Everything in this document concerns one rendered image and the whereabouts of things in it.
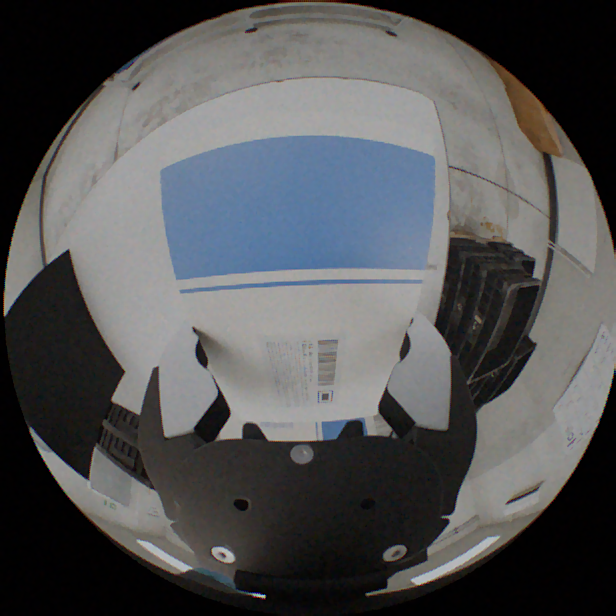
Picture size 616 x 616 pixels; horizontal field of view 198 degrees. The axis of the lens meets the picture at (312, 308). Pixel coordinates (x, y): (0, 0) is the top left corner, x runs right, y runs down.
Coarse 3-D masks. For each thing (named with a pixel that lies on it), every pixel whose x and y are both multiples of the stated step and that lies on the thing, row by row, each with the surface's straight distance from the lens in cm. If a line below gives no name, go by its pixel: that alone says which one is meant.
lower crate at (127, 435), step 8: (112, 408) 83; (120, 408) 80; (112, 416) 81; (120, 416) 78; (128, 416) 76; (136, 416) 72; (104, 424) 81; (112, 424) 80; (120, 424) 77; (128, 424) 73; (136, 424) 71; (120, 432) 74; (128, 432) 73; (136, 432) 71; (128, 440) 70; (136, 440) 68
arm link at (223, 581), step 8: (200, 568) 30; (184, 576) 26; (192, 576) 26; (200, 576) 27; (208, 576) 27; (216, 576) 27; (224, 576) 28; (208, 584) 25; (216, 584) 26; (224, 584) 26; (232, 584) 27; (240, 592) 27
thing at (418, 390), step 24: (408, 336) 10; (432, 336) 10; (408, 360) 9; (432, 360) 9; (408, 384) 8; (432, 384) 8; (384, 408) 8; (408, 408) 7; (432, 408) 8; (408, 432) 8
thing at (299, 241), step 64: (256, 128) 9; (320, 128) 8; (384, 128) 9; (192, 192) 9; (256, 192) 8; (320, 192) 8; (384, 192) 9; (192, 256) 10; (256, 256) 8; (320, 256) 8; (384, 256) 9; (192, 320) 11; (256, 320) 10; (320, 320) 10; (384, 320) 11; (256, 384) 14; (320, 384) 13; (384, 384) 15
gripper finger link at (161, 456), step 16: (144, 400) 9; (144, 416) 9; (160, 416) 8; (144, 432) 8; (160, 432) 8; (144, 448) 8; (160, 448) 8; (176, 448) 7; (192, 448) 7; (144, 464) 8; (160, 464) 8; (176, 464) 7; (160, 480) 7; (160, 496) 7
